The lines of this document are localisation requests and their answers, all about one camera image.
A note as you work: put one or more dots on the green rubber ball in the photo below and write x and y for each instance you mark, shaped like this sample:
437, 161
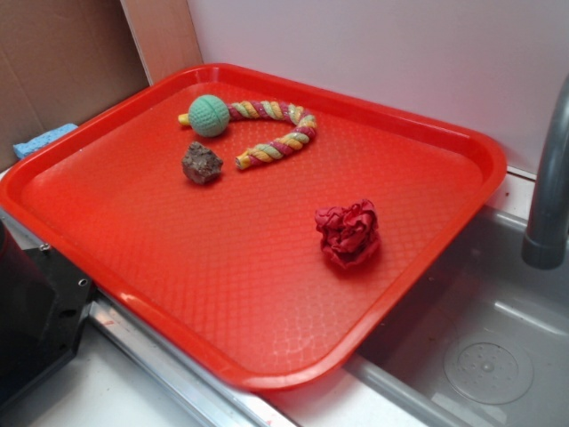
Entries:
208, 116

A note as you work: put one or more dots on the red plastic tray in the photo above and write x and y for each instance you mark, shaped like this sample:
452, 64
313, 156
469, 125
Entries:
232, 272

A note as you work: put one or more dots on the crumpled red cloth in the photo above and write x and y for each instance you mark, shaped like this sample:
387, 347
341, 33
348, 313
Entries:
349, 234

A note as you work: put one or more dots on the brown rock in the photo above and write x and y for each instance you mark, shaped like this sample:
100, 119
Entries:
200, 164

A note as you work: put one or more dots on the light wooden board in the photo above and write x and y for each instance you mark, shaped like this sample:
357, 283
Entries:
164, 35

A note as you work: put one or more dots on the grey toy sink basin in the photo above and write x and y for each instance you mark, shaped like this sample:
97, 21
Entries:
480, 340

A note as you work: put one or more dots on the grey faucet spout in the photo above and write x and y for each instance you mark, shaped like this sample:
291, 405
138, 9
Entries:
546, 233

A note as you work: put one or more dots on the blue sponge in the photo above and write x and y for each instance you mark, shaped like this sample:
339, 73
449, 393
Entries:
25, 149

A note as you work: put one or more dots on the brown cardboard panel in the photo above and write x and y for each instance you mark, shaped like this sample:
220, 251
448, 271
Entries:
62, 62

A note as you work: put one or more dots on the multicolour braided rope toy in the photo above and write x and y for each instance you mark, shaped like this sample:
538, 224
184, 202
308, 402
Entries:
303, 122

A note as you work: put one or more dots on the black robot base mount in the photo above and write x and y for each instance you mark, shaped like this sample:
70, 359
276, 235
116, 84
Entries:
45, 299

